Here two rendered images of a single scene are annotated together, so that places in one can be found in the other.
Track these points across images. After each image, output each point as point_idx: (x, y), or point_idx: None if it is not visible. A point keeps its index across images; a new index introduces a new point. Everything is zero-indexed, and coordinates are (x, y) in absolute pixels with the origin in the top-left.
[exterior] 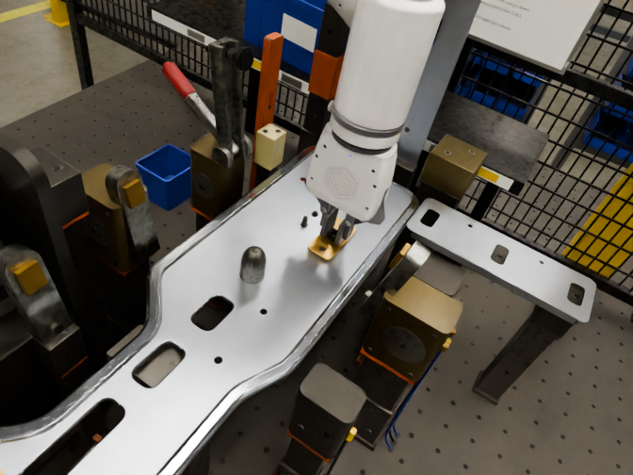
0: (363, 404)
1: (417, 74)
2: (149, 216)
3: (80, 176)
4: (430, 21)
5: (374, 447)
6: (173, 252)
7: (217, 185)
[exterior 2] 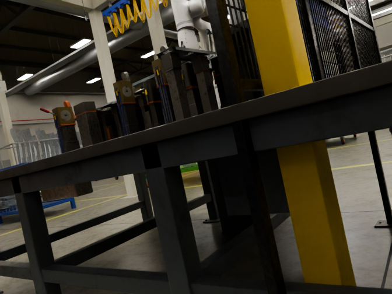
0: (146, 80)
1: (175, 11)
2: None
3: (187, 62)
4: (171, 0)
5: None
6: None
7: None
